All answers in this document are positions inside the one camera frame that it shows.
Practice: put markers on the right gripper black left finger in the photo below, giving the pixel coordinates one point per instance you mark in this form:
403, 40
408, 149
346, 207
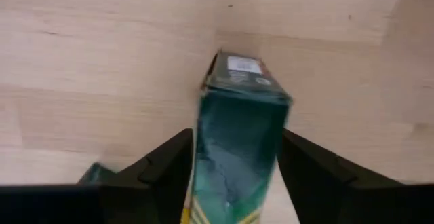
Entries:
149, 190

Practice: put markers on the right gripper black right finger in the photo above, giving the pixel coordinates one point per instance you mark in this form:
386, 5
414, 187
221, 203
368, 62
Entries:
332, 190

